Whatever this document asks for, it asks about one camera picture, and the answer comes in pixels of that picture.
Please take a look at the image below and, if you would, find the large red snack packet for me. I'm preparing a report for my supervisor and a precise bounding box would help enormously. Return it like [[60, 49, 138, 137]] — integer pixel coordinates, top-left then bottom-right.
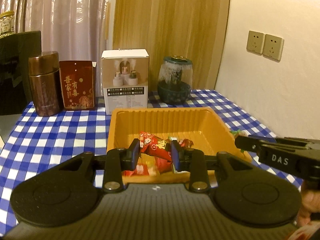
[[138, 132, 172, 176]]

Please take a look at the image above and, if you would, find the person's right hand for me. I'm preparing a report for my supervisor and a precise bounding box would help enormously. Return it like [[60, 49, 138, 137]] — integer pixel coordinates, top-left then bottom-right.
[[296, 180, 320, 227]]

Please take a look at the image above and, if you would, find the red double happiness candy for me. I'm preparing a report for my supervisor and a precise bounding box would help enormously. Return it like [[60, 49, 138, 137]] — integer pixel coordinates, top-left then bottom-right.
[[122, 169, 136, 177]]

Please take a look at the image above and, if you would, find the small dark red candy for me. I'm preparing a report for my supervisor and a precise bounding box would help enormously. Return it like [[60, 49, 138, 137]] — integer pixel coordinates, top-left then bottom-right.
[[178, 139, 194, 149]]

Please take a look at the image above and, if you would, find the small red patterned candy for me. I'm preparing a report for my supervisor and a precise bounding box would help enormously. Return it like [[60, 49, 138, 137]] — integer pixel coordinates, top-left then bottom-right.
[[136, 163, 149, 176]]

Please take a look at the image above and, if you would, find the green white snack packet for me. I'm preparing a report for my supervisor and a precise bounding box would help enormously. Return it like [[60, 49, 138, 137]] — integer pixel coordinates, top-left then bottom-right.
[[169, 137, 178, 173]]

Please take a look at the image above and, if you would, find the orange plastic tray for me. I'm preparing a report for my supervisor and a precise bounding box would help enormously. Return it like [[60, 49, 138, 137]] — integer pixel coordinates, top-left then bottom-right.
[[106, 106, 253, 184]]

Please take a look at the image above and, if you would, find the green glass terrarium jar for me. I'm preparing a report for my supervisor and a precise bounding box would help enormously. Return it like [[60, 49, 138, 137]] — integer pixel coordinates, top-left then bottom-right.
[[157, 55, 193, 105]]

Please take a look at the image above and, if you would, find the white humidifier product box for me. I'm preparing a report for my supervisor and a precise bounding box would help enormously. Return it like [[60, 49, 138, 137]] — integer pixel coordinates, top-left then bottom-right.
[[101, 49, 149, 115]]

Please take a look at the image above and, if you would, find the red chinese gift box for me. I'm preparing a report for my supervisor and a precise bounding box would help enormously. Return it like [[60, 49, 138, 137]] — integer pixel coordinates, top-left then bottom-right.
[[59, 61, 96, 111]]

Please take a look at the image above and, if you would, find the brown metal tea tin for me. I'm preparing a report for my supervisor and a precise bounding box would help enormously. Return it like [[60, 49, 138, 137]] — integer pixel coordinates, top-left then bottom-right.
[[28, 51, 63, 116]]

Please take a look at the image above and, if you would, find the pale pink curtain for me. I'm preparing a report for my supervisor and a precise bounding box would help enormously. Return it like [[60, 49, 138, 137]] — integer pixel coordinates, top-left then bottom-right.
[[0, 0, 118, 62]]

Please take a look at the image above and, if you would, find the black box at left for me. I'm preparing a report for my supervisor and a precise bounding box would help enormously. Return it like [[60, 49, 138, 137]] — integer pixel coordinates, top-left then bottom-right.
[[0, 31, 42, 115]]

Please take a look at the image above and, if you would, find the glass jar with label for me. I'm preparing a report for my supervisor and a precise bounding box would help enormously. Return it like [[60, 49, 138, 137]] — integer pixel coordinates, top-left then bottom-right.
[[0, 11, 15, 37]]

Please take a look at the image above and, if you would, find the beige wall socket right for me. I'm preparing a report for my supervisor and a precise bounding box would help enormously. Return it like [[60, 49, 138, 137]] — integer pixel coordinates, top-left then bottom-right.
[[263, 34, 284, 62]]

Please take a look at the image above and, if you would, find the beige wall socket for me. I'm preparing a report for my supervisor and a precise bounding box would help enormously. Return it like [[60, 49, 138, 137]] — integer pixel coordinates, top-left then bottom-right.
[[263, 34, 284, 62], [246, 30, 265, 55]]

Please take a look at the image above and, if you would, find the beige wall socket left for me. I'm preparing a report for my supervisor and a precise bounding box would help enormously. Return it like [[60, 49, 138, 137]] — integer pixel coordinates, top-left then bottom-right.
[[246, 30, 265, 55]]

